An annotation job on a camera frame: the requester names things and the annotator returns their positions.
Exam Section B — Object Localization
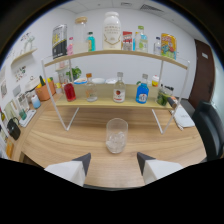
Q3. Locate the large white bottle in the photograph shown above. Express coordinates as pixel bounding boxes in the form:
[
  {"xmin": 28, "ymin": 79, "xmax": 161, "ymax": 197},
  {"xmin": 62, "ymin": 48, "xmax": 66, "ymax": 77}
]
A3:
[{"xmin": 102, "ymin": 11, "xmax": 123, "ymax": 51}]

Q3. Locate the tall glass jar wooden lid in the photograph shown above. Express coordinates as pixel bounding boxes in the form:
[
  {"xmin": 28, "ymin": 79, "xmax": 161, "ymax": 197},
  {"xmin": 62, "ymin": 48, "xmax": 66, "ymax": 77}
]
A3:
[{"xmin": 73, "ymin": 16, "xmax": 89, "ymax": 54}]

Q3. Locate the white vase with flowers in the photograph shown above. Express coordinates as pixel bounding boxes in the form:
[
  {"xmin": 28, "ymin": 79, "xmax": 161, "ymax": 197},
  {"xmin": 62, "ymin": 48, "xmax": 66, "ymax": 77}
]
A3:
[{"xmin": 19, "ymin": 32, "xmax": 36, "ymax": 53}]

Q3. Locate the green potted plant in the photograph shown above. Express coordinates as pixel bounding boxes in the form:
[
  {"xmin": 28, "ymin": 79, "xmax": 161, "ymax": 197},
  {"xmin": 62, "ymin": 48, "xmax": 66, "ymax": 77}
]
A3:
[{"xmin": 65, "ymin": 65, "xmax": 83, "ymax": 81}]

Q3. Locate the white frame wooden shelf rack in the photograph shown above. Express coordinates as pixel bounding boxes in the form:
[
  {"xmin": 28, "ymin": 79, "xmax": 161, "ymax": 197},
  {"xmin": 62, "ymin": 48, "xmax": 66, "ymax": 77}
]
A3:
[{"xmin": 40, "ymin": 49, "xmax": 191, "ymax": 135}]

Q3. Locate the teal liquid bottle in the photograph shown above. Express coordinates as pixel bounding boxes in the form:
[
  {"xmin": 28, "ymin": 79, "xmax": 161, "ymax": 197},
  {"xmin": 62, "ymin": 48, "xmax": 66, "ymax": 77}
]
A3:
[{"xmin": 86, "ymin": 31, "xmax": 97, "ymax": 52}]

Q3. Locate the clear bottle with green cap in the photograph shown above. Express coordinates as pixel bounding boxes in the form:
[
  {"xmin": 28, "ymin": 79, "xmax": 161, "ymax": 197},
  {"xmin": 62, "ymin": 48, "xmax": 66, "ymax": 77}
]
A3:
[{"xmin": 136, "ymin": 25, "xmax": 149, "ymax": 53}]

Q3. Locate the clear glass cup with ice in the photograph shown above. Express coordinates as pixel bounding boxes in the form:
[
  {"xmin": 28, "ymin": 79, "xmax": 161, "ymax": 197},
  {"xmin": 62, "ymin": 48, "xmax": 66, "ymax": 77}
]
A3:
[{"xmin": 105, "ymin": 117, "xmax": 129, "ymax": 155}]

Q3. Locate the white tote bag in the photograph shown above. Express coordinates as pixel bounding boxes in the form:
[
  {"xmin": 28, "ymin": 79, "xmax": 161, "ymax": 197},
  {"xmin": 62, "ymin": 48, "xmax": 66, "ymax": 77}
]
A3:
[{"xmin": 171, "ymin": 104, "xmax": 196, "ymax": 130}]

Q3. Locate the black chair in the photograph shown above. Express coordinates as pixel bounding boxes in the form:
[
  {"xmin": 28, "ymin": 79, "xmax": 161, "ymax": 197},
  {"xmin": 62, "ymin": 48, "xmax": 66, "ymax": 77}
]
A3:
[{"xmin": 191, "ymin": 100, "xmax": 224, "ymax": 162}]

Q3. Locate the pink bottle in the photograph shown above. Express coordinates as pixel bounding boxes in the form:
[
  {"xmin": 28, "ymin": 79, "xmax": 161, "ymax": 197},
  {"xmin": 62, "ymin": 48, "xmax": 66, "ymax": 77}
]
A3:
[{"xmin": 67, "ymin": 36, "xmax": 74, "ymax": 56}]

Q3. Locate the brown door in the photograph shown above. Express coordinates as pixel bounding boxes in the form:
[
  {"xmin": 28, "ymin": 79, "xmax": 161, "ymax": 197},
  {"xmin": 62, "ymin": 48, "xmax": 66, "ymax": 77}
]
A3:
[{"xmin": 188, "ymin": 39, "xmax": 213, "ymax": 110}]

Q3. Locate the red and white carton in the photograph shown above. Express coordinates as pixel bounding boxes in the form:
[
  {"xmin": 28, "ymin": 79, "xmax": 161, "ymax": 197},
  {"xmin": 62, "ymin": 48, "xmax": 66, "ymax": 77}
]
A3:
[{"xmin": 122, "ymin": 30, "xmax": 133, "ymax": 52}]

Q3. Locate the long wooden wall shelf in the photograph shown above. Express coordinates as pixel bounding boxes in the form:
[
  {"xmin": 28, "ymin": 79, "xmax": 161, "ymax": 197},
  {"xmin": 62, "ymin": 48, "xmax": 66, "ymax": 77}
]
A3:
[{"xmin": 10, "ymin": 47, "xmax": 38, "ymax": 66}]

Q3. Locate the clear bottle with black cap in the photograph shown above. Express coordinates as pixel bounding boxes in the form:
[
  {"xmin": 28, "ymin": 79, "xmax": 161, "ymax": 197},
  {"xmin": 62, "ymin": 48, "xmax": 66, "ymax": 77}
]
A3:
[{"xmin": 153, "ymin": 36, "xmax": 162, "ymax": 56}]

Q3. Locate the orange basket with fruit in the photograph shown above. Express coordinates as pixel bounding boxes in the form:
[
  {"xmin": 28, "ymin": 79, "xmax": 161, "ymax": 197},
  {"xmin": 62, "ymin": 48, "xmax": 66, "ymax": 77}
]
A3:
[{"xmin": 34, "ymin": 75, "xmax": 57, "ymax": 102}]

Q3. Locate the yellow orange drink can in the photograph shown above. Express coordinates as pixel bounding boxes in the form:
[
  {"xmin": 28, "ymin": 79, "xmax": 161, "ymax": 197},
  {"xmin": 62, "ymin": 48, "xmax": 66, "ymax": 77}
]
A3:
[{"xmin": 160, "ymin": 32, "xmax": 178, "ymax": 60}]

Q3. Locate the yellow jar with white lid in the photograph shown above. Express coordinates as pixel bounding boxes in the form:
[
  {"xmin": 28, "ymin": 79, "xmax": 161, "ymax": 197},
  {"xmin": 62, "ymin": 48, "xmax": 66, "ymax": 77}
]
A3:
[{"xmin": 151, "ymin": 74, "xmax": 160, "ymax": 88}]

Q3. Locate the small blue white container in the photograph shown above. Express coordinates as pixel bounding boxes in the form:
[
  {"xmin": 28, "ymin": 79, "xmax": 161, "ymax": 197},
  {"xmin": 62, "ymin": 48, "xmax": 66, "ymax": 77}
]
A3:
[{"xmin": 30, "ymin": 94, "xmax": 42, "ymax": 110}]

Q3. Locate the ceiling air vent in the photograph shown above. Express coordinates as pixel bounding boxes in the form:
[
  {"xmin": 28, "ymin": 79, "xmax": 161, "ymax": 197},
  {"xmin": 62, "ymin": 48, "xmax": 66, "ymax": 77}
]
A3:
[{"xmin": 139, "ymin": 3, "xmax": 164, "ymax": 14}]

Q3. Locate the blue liquid glass bottle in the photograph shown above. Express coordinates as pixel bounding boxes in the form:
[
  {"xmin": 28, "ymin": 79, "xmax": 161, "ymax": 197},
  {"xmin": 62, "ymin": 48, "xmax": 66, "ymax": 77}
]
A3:
[{"xmin": 135, "ymin": 73, "xmax": 150, "ymax": 105}]

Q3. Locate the silver soda water can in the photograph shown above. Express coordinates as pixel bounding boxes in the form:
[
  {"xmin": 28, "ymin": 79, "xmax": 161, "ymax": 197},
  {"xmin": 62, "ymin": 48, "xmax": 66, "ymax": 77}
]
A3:
[{"xmin": 51, "ymin": 23, "xmax": 68, "ymax": 60}]

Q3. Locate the white tray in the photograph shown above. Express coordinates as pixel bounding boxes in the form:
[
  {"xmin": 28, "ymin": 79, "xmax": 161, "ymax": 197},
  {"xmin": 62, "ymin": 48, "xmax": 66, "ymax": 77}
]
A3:
[{"xmin": 18, "ymin": 109, "xmax": 37, "ymax": 128}]

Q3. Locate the white bowl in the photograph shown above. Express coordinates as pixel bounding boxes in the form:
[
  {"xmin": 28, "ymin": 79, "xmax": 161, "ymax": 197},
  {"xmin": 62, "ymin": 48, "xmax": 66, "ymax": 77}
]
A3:
[
  {"xmin": 91, "ymin": 77, "xmax": 106, "ymax": 85},
  {"xmin": 105, "ymin": 77, "xmax": 118, "ymax": 85}
]

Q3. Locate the clear bottle with cork stopper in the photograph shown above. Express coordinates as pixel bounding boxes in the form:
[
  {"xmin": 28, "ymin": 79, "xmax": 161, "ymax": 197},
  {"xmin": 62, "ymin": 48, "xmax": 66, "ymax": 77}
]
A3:
[{"xmin": 85, "ymin": 72, "xmax": 99, "ymax": 103}]

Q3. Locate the red liquid glass bottle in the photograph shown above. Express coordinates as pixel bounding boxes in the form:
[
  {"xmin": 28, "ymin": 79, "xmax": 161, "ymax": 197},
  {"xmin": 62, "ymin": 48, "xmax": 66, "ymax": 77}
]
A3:
[{"xmin": 63, "ymin": 78, "xmax": 77, "ymax": 102}]

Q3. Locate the small light blue bottle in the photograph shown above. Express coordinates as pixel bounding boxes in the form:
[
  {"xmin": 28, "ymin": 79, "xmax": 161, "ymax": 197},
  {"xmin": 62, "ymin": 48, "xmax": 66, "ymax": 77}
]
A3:
[{"xmin": 132, "ymin": 31, "xmax": 139, "ymax": 52}]

